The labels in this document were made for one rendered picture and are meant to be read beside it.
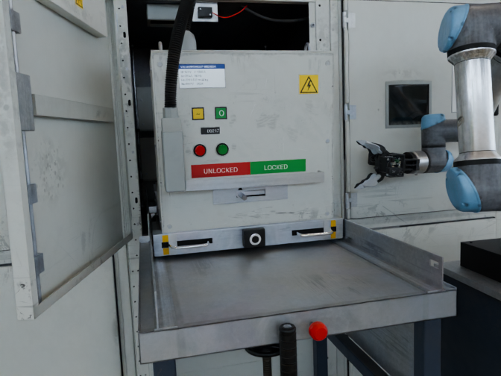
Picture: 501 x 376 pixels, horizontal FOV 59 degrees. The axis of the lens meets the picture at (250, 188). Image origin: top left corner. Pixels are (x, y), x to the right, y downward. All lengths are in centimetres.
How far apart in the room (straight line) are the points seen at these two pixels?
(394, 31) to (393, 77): 15
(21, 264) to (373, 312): 64
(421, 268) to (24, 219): 78
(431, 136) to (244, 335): 99
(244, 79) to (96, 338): 91
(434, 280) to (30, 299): 77
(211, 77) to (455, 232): 109
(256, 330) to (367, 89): 100
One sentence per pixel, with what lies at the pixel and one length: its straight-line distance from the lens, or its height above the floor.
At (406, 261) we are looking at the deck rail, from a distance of 107.
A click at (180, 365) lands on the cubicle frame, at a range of 160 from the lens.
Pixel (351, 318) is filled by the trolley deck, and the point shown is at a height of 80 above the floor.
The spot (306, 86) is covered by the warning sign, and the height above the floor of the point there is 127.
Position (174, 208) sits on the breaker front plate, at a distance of 120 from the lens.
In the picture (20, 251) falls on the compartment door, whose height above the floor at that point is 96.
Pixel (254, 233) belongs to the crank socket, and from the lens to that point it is 121.
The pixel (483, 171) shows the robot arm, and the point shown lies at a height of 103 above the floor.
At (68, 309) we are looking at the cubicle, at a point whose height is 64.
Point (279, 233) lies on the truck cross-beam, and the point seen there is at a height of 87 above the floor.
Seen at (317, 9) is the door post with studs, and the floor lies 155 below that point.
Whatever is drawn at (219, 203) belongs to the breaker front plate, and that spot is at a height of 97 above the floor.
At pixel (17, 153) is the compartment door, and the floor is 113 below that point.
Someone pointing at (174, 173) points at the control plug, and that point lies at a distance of 107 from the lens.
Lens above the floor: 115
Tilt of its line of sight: 7 degrees down
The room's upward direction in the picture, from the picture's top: 2 degrees counter-clockwise
